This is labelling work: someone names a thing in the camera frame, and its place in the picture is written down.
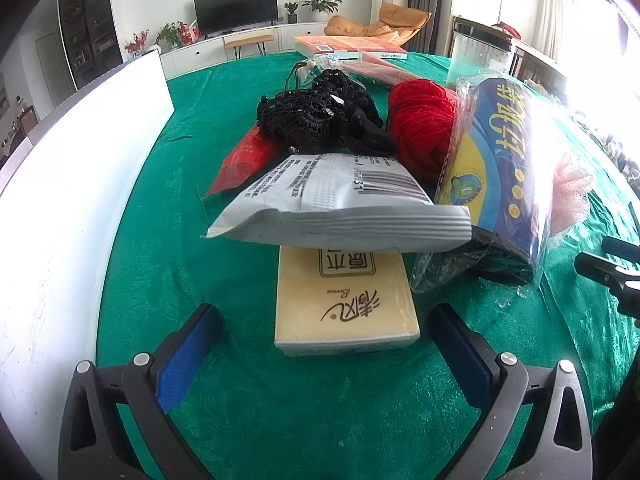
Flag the green potted plant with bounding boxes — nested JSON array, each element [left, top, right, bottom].
[[156, 21, 185, 51]]

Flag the white television cabinet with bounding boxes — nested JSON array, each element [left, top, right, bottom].
[[160, 21, 328, 80]]

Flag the black crochet cloth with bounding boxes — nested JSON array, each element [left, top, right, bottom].
[[256, 68, 385, 155]]

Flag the wooden bench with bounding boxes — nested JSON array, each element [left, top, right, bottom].
[[223, 34, 275, 61]]

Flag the pink mesh sponge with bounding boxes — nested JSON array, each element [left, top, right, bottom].
[[547, 152, 596, 241]]

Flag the white door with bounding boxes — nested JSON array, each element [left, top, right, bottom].
[[36, 34, 56, 106]]

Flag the black television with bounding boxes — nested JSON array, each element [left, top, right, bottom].
[[194, 0, 278, 36]]

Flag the clear bag of wooden sticks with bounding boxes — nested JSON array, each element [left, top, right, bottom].
[[287, 57, 341, 91]]

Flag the orange lounge chair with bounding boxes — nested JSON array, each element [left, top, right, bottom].
[[324, 3, 432, 46]]

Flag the red plastic packet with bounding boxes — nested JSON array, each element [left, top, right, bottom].
[[202, 125, 281, 199]]

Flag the red flowers in white vase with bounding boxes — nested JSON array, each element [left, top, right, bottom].
[[124, 30, 150, 57]]

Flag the orange book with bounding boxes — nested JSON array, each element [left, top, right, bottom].
[[294, 35, 408, 59]]

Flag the clear plastic jar black lid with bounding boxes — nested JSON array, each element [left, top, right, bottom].
[[450, 16, 516, 81]]

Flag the yellow tissue pack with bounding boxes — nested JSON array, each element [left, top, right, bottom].
[[274, 246, 421, 358]]

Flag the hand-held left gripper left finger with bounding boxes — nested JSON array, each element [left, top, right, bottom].
[[58, 303, 223, 480]]

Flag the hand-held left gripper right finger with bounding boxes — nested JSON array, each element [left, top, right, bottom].
[[428, 303, 594, 480]]

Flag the red yarn ball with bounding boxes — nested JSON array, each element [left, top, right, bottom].
[[387, 79, 458, 186]]

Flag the dark glass cabinet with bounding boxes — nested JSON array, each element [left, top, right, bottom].
[[57, 0, 124, 90]]

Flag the black fabric pouch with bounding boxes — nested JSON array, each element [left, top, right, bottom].
[[345, 110, 396, 157]]

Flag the pink cloth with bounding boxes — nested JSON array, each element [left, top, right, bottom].
[[340, 60, 426, 92]]

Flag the white board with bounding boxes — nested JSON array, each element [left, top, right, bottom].
[[0, 50, 175, 426]]

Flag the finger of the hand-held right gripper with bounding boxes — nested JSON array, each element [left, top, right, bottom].
[[574, 252, 640, 291], [601, 236, 640, 261]]

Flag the grey white plastic packet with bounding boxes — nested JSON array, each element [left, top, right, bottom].
[[201, 152, 473, 252]]

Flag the large leafy potted plant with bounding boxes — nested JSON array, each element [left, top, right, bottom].
[[301, 0, 343, 23]]

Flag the blue yellow packet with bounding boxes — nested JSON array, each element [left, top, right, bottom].
[[410, 74, 568, 301]]

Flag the green tablecloth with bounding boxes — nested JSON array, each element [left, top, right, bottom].
[[95, 50, 640, 480]]

